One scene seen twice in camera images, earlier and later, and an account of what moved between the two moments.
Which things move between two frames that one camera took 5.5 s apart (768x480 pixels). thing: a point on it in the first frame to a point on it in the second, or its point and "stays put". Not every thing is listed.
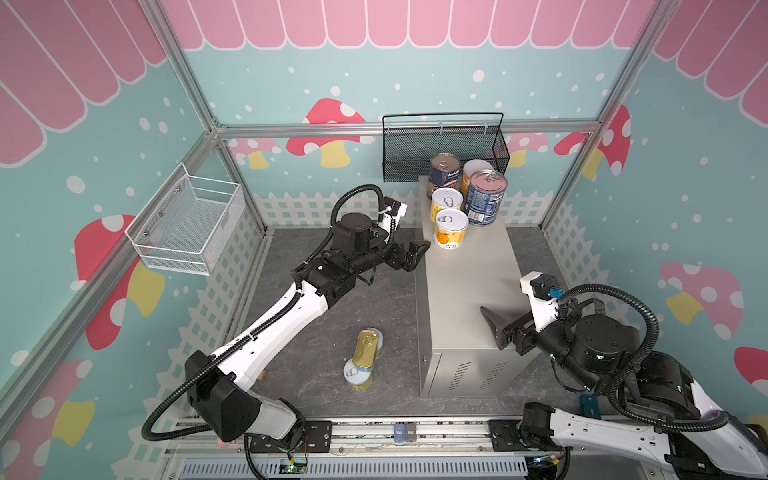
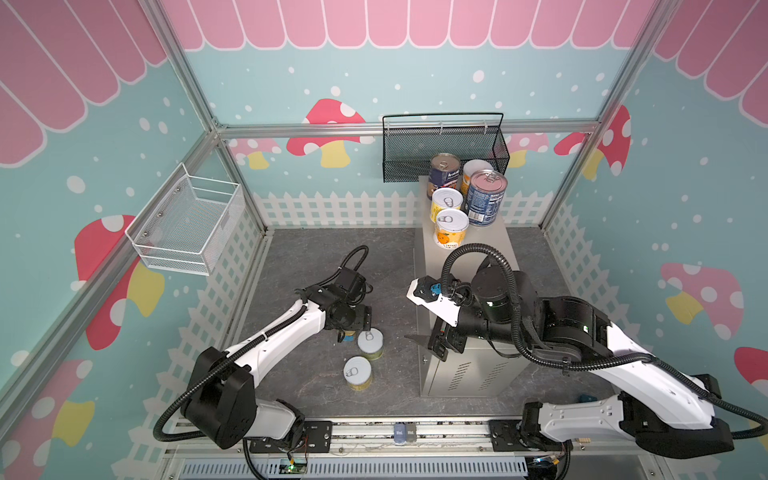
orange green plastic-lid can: [470, 166] stays put
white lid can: [450, 228] stays put
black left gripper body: [393, 254] to [355, 318]
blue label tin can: [485, 196] stays put
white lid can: [444, 198] stays put
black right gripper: [519, 330] to [444, 339]
